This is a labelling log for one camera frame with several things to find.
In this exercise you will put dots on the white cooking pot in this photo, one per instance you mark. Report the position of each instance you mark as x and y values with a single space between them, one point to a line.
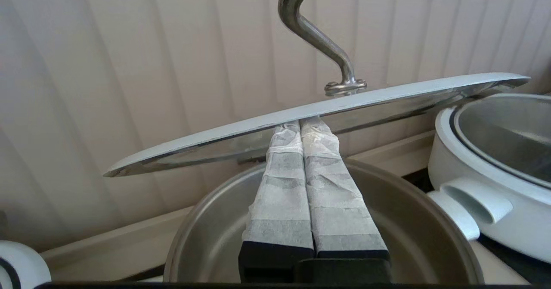
495 220
409 237

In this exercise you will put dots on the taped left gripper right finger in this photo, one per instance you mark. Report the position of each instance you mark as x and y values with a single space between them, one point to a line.
335 203

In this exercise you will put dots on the far left white pot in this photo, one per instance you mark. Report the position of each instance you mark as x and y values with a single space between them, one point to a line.
19 263

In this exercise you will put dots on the glass lid white rim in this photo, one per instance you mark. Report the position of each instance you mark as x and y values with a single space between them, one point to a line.
301 112

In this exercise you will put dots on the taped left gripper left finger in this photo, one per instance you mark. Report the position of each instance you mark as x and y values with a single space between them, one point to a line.
282 194

